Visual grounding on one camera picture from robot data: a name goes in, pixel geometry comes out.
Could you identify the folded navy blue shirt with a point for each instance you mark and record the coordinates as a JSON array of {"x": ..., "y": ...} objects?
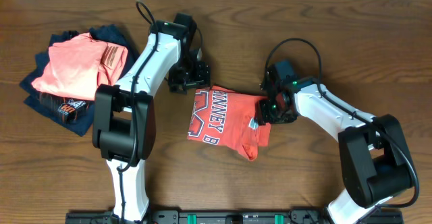
[{"x": 75, "y": 115}]

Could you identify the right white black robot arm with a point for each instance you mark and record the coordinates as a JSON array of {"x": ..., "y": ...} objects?
[{"x": 375, "y": 160}]

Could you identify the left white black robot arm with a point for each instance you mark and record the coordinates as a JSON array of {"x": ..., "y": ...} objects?
[{"x": 124, "y": 128}]

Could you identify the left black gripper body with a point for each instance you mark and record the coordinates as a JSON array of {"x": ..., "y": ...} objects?
[{"x": 189, "y": 81}]

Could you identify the folded light pink shirt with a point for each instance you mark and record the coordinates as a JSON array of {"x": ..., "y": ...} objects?
[{"x": 77, "y": 67}]

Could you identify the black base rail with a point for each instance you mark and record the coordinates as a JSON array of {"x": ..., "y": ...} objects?
[{"x": 296, "y": 216}]

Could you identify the red-orange t-shirt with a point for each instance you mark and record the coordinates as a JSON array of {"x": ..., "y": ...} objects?
[{"x": 223, "y": 117}]

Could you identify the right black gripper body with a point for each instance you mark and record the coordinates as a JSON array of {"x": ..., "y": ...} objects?
[{"x": 273, "y": 111}]

